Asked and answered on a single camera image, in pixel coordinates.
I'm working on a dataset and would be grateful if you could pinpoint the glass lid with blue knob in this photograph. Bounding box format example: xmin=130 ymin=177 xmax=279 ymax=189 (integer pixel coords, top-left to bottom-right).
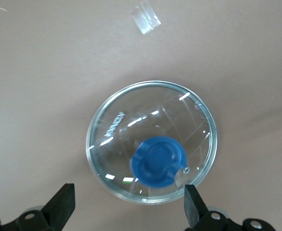
xmin=85 ymin=80 xmax=218 ymax=205

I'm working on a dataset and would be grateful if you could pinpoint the brown table cover sheet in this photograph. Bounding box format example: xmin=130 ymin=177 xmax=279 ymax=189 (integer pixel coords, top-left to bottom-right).
xmin=0 ymin=0 xmax=282 ymax=231

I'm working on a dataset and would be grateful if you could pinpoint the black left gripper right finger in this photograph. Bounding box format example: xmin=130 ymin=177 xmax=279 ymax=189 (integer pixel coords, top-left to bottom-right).
xmin=184 ymin=184 xmax=276 ymax=231

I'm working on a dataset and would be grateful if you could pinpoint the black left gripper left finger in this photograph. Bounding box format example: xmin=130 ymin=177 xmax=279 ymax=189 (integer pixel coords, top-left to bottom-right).
xmin=0 ymin=183 xmax=75 ymax=231

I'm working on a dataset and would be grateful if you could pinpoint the clear tape patch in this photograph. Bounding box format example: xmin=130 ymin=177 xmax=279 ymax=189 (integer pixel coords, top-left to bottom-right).
xmin=130 ymin=0 xmax=162 ymax=35

